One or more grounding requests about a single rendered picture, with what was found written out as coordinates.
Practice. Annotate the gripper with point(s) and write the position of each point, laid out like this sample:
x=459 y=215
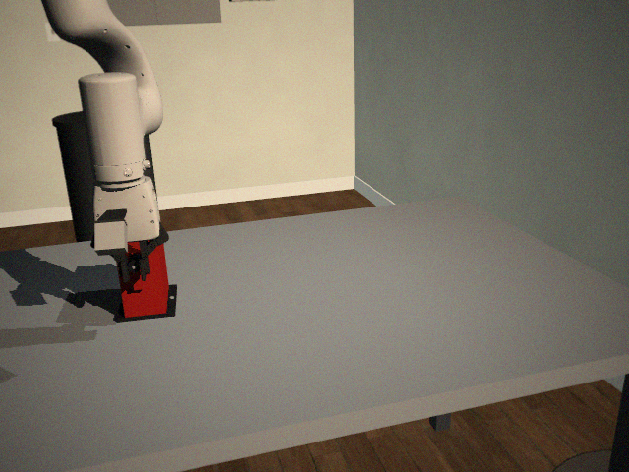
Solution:
x=142 y=218

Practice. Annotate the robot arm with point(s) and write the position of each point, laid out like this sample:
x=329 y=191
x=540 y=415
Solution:
x=120 y=109

